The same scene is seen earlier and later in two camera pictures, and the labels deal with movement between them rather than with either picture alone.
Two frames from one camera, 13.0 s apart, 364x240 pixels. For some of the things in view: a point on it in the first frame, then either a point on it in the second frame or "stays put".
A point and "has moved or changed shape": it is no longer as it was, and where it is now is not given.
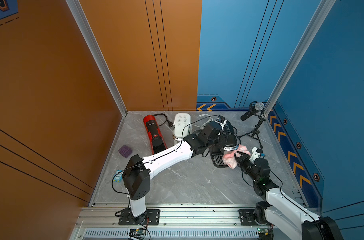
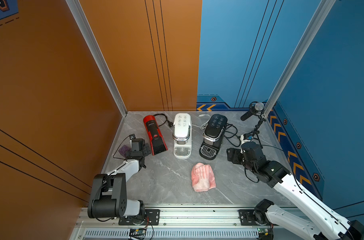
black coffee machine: x=228 y=144 has moved or changed shape
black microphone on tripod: x=255 y=108 stays put
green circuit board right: x=263 y=230 stays put
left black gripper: x=221 y=142 → x=146 y=150
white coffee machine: x=181 y=121 stays put
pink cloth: x=230 y=159 has moved or changed shape
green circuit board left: x=135 y=234 stays put
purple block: x=125 y=151 stays put
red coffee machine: x=157 y=142 stays put
